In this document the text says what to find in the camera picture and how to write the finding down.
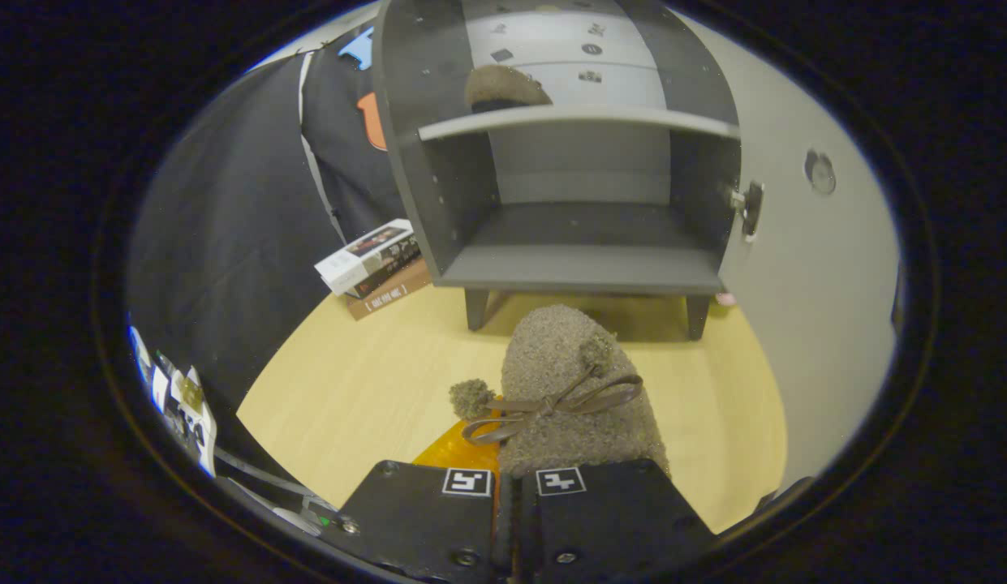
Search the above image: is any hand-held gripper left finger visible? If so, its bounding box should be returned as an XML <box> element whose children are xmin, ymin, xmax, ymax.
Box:
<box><xmin>319</xmin><ymin>396</ymin><xmax>504</xmax><ymax>584</ymax></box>

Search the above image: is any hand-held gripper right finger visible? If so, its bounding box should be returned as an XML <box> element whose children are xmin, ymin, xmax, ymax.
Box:
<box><xmin>515</xmin><ymin>458</ymin><xmax>717</xmax><ymax>584</ymax></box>

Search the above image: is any brown fuzzy shoe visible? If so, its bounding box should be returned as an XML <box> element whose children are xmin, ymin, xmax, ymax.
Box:
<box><xmin>464</xmin><ymin>65</ymin><xmax>553</xmax><ymax>113</ymax></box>
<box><xmin>448</xmin><ymin>304</ymin><xmax>670</xmax><ymax>479</ymax></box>

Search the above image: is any grey shoe cabinet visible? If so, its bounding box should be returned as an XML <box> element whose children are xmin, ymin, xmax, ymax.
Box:
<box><xmin>372</xmin><ymin>0</ymin><xmax>743</xmax><ymax>341</ymax></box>

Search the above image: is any black door handle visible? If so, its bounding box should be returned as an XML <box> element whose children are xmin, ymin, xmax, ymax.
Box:
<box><xmin>730</xmin><ymin>180</ymin><xmax>765</xmax><ymax>243</ymax></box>

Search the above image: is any brown book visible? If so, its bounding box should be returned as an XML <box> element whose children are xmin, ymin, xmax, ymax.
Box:
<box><xmin>345</xmin><ymin>260</ymin><xmax>433</xmax><ymax>321</ymax></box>

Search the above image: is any cluttered white side table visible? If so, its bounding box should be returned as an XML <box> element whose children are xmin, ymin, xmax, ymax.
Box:
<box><xmin>130</xmin><ymin>324</ymin><xmax>220</xmax><ymax>479</ymax></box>

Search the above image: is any black book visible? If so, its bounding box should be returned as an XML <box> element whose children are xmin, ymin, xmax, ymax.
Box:
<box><xmin>345</xmin><ymin>243</ymin><xmax>423</xmax><ymax>299</ymax></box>

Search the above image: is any black backdrop cloth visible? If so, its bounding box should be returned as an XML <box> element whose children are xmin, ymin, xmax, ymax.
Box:
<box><xmin>127</xmin><ymin>26</ymin><xmax>408</xmax><ymax>455</ymax></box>

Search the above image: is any grey cable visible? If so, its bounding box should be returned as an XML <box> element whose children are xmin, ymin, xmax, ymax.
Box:
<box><xmin>215</xmin><ymin>446</ymin><xmax>329</xmax><ymax>536</ymax></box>

